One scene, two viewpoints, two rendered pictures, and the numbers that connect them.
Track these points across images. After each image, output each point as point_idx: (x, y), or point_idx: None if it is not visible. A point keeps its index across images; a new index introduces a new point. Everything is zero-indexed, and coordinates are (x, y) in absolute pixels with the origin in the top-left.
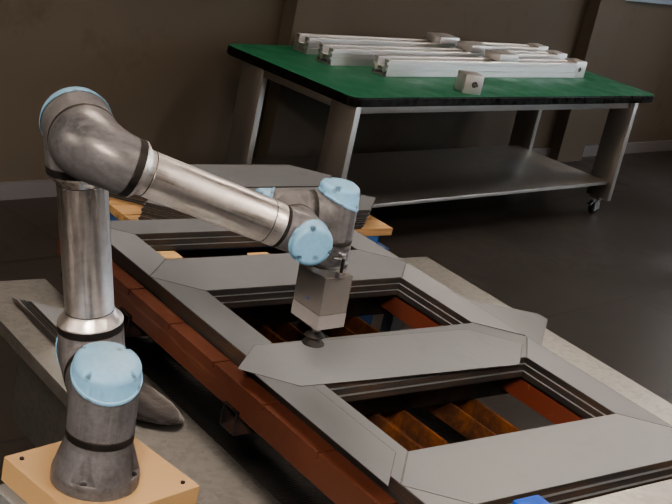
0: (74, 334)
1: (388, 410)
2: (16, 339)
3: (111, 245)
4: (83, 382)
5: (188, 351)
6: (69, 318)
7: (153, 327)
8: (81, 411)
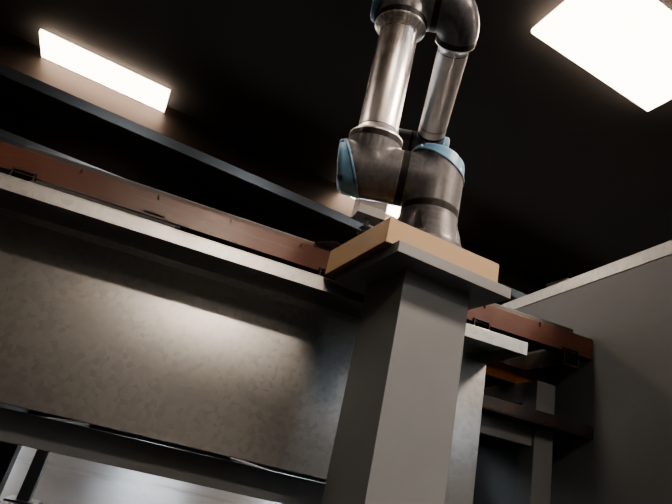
0: (398, 137)
1: None
2: (79, 199)
3: (89, 167)
4: (459, 160)
5: (263, 237)
6: (388, 126)
7: (205, 223)
8: (456, 182)
